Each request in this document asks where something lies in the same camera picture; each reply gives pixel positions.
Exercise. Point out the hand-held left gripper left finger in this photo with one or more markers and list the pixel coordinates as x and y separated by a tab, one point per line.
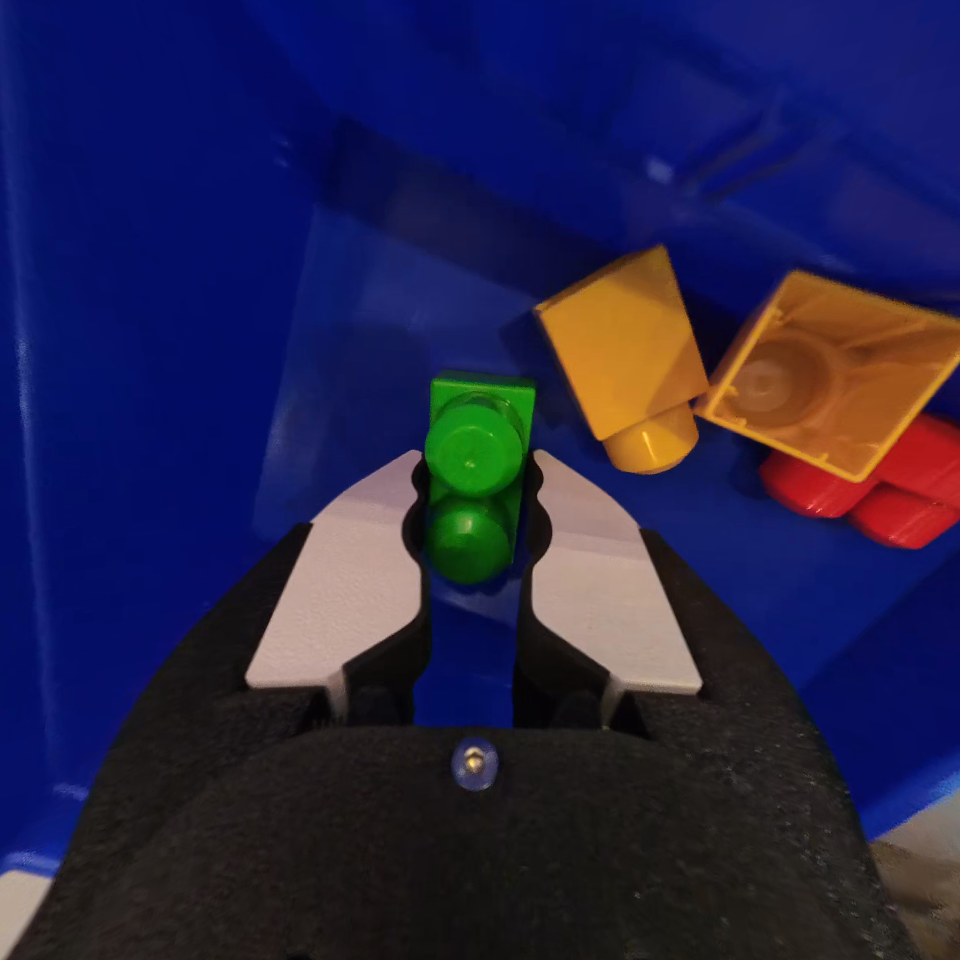
337	594

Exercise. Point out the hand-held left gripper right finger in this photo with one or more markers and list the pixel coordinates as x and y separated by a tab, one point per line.
608	600

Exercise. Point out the green two-stud toy block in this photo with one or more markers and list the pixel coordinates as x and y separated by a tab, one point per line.
473	458

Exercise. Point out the yellow toy block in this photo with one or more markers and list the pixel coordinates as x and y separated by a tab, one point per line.
615	354
826	375

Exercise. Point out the blue plastic bin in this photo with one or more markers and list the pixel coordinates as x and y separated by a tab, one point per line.
189	300

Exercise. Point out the red two-stud toy block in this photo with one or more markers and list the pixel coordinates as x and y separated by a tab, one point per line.
901	502

